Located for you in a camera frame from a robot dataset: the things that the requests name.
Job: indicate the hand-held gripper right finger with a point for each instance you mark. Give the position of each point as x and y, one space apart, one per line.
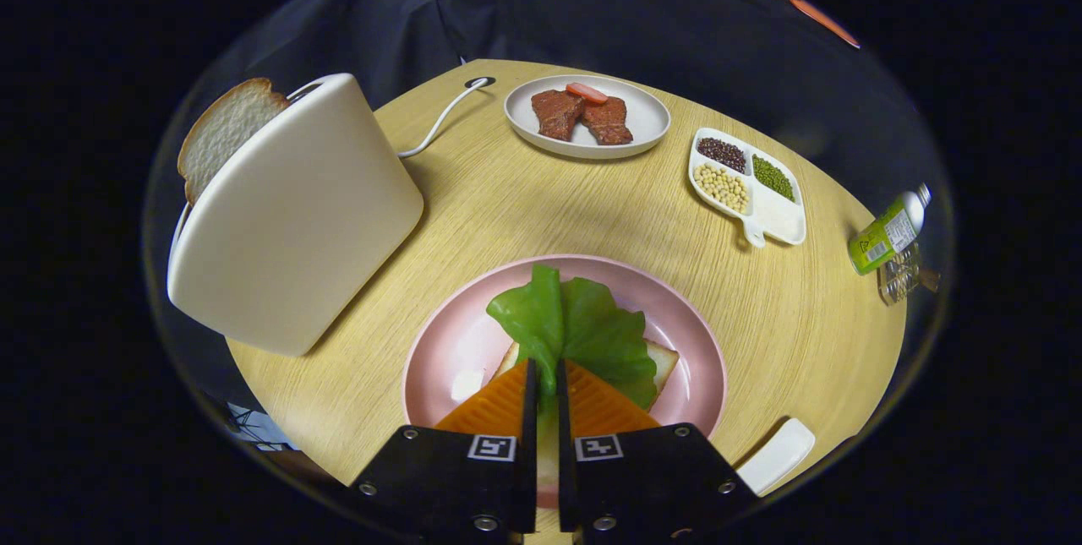
564 444

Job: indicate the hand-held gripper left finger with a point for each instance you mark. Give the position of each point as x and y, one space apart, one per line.
529 444

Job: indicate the green lettuce leaf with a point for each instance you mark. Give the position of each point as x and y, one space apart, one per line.
600 334

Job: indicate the thick toast bread slice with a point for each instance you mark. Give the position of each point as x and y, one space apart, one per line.
224 127

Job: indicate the flat bread slice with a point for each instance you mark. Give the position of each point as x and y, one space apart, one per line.
663 362

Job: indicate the pink round plate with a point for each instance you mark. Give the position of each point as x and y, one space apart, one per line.
676 342

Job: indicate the white rectangular plate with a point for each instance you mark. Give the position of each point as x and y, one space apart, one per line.
778 454

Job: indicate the yellow soybeans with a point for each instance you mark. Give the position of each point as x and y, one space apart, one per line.
721 188

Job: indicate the white divided dish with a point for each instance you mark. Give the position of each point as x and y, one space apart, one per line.
782 220

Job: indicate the brown meat slice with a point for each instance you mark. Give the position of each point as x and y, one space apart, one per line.
558 114
609 122

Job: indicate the white toaster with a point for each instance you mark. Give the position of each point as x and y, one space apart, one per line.
296 215

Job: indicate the dark red beans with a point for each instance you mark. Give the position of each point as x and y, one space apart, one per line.
721 154

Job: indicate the white round plate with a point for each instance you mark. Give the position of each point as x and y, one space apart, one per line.
647 118

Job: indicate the green mung beans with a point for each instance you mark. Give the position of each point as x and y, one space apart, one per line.
773 177

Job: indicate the red tomato slice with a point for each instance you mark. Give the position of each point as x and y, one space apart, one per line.
587 93

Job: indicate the clear glass holder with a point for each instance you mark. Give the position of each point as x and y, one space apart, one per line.
900 275

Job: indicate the green label bottle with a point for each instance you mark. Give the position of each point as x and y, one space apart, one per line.
883 237

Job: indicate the black backdrop cloth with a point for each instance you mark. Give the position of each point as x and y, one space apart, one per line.
592 13

